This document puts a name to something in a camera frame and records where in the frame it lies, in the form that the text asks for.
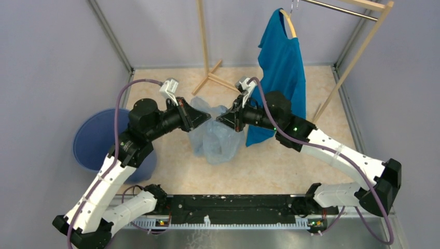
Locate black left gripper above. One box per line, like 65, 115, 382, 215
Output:
146, 96, 211, 141

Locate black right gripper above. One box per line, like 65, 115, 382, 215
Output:
216, 94, 280, 133

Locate light blue plastic trash bag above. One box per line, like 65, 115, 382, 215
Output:
188, 97, 245, 165

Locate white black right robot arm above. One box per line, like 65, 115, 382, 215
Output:
216, 91, 402, 217

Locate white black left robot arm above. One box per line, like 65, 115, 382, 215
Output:
52, 97, 211, 248

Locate blue plastic trash bin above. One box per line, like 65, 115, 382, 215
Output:
73, 108, 157, 184

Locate blue t-shirt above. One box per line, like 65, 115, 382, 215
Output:
245, 8, 307, 148

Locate wooden clothes hanger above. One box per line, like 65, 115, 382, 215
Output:
279, 1, 297, 38

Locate wooden clothes rack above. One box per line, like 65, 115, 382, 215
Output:
191, 0, 395, 125

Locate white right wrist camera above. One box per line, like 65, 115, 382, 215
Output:
235, 76, 257, 108

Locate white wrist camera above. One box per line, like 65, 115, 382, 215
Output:
235, 76, 257, 108
159, 78, 179, 105

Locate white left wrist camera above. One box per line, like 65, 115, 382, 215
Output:
159, 78, 179, 105

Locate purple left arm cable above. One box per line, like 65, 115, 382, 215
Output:
66, 78, 164, 249

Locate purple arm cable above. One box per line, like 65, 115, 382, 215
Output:
66, 78, 164, 249
247, 77, 395, 246

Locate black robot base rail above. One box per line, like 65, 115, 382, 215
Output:
151, 195, 339, 225

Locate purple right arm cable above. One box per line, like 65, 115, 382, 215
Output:
247, 77, 395, 246

